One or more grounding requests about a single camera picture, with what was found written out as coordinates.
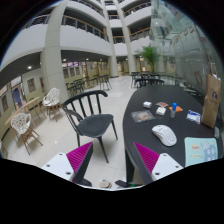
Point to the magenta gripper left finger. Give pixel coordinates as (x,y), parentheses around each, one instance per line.
(71,166)

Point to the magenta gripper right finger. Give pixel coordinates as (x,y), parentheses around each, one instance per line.
(157,165)

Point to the white computer mouse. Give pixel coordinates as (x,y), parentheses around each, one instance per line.
(165,135)

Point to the light blue mouse pad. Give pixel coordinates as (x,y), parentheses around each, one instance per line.
(200,150)

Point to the black table leg base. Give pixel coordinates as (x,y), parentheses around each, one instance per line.
(126,184)

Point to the round wooden disc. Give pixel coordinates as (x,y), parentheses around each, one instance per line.
(105,184)

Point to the clear plastic snack bag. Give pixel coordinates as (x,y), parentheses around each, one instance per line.
(142,116)

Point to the black wooden chair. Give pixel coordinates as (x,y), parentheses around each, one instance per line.
(93,125)

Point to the white square box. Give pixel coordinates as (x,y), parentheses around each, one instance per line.
(160,111)

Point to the blue capped small bottle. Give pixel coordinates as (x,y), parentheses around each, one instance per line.
(173,110)

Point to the small white box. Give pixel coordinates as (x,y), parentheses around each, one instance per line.
(147,104)

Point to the brown small card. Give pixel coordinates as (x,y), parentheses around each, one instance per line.
(162,104)

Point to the orange paper piece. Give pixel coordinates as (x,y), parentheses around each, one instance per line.
(178,109)

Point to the blue white packet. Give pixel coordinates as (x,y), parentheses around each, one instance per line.
(194,116)

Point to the white lattice chair far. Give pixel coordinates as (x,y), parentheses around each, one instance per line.
(51,101)

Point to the white lattice chair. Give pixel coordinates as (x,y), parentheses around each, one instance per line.
(51,101)
(21,123)

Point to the white lattice chair near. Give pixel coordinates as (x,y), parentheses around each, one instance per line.
(21,123)

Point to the light wooden table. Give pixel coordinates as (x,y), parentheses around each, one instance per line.
(27,107)

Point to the brown paper bag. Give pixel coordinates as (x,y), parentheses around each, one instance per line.
(211,101)

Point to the green potted plant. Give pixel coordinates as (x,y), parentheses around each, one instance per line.
(150,54)

